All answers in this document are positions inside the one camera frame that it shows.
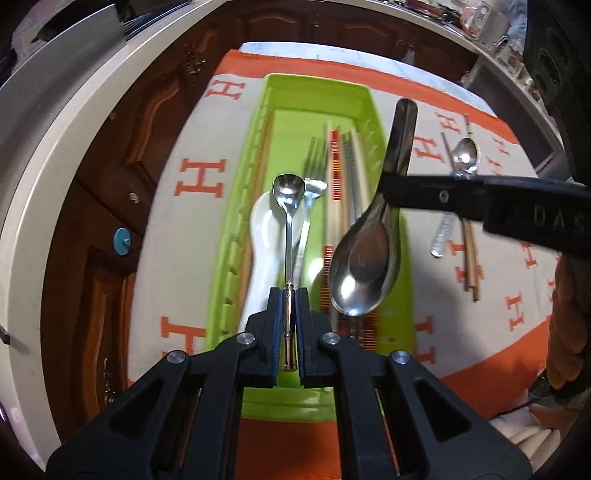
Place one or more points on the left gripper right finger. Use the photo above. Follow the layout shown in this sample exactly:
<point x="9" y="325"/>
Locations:
<point x="395" y="419"/>

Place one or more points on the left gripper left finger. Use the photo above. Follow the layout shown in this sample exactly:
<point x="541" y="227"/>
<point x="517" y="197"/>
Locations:
<point x="180" y="419"/>

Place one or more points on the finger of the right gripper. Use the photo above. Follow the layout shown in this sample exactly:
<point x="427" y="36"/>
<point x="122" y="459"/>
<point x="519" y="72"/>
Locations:
<point x="547" y="213"/>

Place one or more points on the dark wooden chopstick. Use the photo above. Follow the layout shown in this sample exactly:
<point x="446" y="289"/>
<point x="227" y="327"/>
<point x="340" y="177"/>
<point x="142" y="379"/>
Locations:
<point x="471" y="257"/>

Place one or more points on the red-banded bamboo chopstick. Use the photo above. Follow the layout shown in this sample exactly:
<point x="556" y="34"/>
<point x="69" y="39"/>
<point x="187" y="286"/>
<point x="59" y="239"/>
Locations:
<point x="369" y="332"/>

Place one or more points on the large steel tablespoon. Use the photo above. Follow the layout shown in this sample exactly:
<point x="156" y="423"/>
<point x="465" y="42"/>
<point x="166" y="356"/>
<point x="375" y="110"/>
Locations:
<point x="466" y="157"/>

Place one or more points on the steel soup spoon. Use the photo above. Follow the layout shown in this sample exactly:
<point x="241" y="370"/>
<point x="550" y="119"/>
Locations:
<point x="367" y="261"/>

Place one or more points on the white ceramic soup spoon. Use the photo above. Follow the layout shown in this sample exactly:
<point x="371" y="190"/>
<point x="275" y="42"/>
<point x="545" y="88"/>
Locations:
<point x="268" y="258"/>

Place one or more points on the red-patterned chopstick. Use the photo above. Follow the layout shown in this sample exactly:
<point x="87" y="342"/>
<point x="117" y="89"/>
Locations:
<point x="336" y="176"/>

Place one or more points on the plain bamboo chopstick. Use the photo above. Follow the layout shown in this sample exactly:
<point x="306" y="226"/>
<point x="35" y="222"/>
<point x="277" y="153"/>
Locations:
<point x="330" y="215"/>

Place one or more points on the steel fork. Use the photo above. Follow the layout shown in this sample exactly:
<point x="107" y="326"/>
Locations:
<point x="315" y="186"/>

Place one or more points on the small steel teaspoon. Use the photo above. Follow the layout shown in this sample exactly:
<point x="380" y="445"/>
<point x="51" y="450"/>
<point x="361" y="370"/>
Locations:
<point x="288" y="191"/>

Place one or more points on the steel spoon textured handle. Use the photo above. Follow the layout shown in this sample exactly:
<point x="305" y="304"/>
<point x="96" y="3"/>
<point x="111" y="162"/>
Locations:
<point x="442" y="235"/>

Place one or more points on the person's right hand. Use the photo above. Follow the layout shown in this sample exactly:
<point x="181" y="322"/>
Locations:
<point x="568" y="332"/>

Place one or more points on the electric kettle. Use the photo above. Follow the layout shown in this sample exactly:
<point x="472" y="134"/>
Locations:
<point x="484" y="23"/>

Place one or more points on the dishwasher appliance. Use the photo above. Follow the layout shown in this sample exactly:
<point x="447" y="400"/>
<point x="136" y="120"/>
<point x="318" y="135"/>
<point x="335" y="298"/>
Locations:
<point x="534" y="129"/>

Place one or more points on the orange H-pattern cloth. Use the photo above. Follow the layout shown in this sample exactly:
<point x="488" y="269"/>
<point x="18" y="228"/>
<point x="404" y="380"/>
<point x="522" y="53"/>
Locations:
<point x="488" y="352"/>

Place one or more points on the green plastic utensil tray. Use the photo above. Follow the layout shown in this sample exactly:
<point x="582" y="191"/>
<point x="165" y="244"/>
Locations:
<point x="301" y="105"/>

